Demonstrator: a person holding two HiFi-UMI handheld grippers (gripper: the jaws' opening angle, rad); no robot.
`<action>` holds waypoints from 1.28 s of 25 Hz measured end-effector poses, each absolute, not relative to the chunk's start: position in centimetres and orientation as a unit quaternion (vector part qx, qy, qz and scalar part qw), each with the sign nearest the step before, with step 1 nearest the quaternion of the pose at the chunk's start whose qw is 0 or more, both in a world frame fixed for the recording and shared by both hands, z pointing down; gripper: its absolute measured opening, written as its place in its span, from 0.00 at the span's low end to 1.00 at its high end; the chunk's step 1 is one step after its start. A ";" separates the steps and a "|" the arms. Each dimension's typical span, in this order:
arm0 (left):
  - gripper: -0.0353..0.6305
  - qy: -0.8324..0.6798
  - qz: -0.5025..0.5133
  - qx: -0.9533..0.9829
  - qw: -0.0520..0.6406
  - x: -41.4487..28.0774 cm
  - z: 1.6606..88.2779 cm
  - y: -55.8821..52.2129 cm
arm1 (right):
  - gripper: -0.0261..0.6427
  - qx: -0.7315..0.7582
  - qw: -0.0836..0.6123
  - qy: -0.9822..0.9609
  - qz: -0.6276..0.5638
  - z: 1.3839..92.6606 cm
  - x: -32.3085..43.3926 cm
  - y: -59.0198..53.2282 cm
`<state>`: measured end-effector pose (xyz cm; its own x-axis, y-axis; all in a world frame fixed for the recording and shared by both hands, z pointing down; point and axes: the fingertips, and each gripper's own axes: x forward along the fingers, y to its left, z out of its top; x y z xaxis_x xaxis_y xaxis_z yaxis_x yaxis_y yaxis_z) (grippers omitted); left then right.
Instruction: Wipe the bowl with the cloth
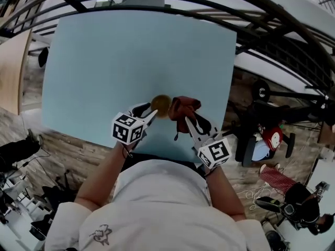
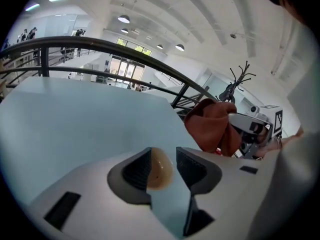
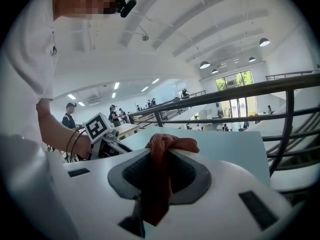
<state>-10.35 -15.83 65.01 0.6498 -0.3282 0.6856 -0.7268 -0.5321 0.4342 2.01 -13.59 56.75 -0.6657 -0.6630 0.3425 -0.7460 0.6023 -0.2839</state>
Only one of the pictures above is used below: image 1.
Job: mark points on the dark red cloth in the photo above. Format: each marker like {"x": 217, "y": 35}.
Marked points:
{"x": 183, "y": 109}

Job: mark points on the black headset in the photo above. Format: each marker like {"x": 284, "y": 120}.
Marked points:
{"x": 288, "y": 209}

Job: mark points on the wooden desk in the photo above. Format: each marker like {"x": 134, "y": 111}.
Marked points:
{"x": 11, "y": 69}

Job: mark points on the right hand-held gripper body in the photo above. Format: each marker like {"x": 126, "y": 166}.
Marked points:
{"x": 214, "y": 152}

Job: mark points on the brown bowl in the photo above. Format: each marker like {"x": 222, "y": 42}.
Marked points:
{"x": 160, "y": 104}

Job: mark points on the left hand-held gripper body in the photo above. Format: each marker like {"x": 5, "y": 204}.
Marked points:
{"x": 128, "y": 128}

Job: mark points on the cardboard box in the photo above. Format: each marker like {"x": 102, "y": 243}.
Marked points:
{"x": 325, "y": 133}

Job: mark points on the red striped cloth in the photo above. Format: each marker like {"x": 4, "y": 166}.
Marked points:
{"x": 276, "y": 178}

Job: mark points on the black metal frame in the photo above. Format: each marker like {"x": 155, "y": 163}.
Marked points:
{"x": 274, "y": 17}

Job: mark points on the person's left forearm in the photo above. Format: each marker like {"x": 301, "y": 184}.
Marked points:
{"x": 104, "y": 176}

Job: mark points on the person's right forearm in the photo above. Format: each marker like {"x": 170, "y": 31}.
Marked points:
{"x": 222, "y": 192}

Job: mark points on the black office chair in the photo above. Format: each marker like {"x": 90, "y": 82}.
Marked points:
{"x": 248, "y": 150}

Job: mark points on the red cushion with face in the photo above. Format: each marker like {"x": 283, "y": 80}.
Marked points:
{"x": 273, "y": 137}

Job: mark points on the black wheel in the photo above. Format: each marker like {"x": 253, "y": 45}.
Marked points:
{"x": 261, "y": 89}

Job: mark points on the black chair backrest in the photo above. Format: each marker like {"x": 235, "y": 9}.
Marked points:
{"x": 43, "y": 57}

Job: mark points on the person's white shirt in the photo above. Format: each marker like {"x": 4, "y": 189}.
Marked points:
{"x": 162, "y": 208}

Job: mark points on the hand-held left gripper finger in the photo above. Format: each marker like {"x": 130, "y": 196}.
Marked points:
{"x": 151, "y": 118}
{"x": 142, "y": 109}

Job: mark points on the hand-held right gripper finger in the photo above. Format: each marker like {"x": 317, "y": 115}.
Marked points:
{"x": 192, "y": 131}
{"x": 204, "y": 126}

